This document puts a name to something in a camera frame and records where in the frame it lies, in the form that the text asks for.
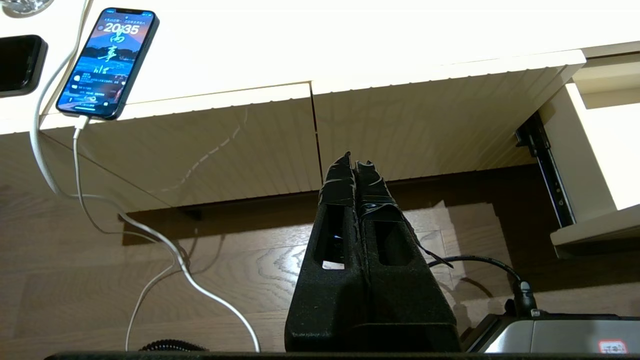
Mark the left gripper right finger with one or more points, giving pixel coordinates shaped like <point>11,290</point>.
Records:
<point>405,305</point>

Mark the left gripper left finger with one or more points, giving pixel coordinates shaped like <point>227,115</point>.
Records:
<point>325,300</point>

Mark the wide cream drawer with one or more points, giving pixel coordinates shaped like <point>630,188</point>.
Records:
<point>575,160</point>

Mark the short cream drawer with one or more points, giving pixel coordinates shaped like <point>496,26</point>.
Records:
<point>225,150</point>
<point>425,130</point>

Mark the cream white low cabinet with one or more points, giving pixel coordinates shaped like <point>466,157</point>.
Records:
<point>350,40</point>

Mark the dark blue smartphone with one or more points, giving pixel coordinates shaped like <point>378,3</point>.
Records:
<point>106,65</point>

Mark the black smartphone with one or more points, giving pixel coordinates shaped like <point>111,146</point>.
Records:
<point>19,65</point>

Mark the glass bottle with red label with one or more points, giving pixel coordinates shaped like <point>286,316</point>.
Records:
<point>22,6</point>

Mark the black drawer slide rail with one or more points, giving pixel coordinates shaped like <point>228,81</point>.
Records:
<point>549,170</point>

